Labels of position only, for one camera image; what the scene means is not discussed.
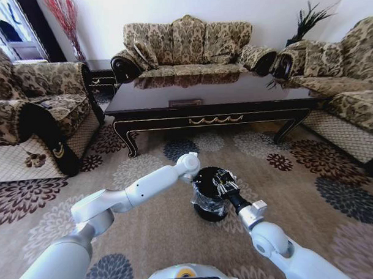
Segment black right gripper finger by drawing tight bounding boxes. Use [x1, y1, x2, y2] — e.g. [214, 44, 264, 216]
[224, 169, 239, 192]
[212, 172, 227, 197]

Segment black round trash bin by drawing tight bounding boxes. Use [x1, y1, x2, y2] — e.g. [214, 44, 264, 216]
[189, 165, 242, 223]

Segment clear plastic bin liner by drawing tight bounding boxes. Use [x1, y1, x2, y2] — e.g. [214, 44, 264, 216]
[189, 187, 232, 215]

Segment floral patterned carpet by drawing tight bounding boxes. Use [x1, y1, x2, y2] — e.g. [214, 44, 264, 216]
[0, 114, 373, 279]

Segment flat dark brown box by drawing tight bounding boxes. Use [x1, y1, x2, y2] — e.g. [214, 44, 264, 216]
[168, 98, 202, 108]

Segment dark wooden coffee table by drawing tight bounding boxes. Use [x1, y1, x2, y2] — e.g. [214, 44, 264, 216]
[103, 69, 331, 159]

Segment white robot front shell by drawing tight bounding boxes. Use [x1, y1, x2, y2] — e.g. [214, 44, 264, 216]
[138, 259, 241, 279]

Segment three-seat floral patterned sofa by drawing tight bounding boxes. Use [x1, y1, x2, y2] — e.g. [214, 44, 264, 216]
[108, 11, 279, 85]

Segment floral throw cushion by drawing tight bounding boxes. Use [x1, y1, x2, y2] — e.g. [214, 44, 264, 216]
[133, 36, 159, 71]
[301, 39, 342, 78]

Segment floral sofa with lattice skirt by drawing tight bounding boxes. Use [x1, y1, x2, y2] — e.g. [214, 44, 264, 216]
[273, 15, 373, 176]

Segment dark wooden side table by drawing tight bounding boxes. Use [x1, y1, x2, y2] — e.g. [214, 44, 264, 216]
[85, 58, 118, 95]

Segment dark peacock feather bunch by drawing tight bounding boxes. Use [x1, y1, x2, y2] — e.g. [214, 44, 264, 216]
[284, 0, 340, 47]

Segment floral sofa with black armrest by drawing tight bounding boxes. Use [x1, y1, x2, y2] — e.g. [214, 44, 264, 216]
[0, 31, 108, 184]

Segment red decorative branches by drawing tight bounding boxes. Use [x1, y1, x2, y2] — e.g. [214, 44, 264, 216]
[43, 0, 87, 63]

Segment dark curtain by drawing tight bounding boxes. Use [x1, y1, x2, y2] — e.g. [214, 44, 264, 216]
[17, 0, 67, 64]

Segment bright glass window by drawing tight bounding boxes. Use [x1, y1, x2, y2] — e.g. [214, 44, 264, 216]
[0, 0, 48, 63]

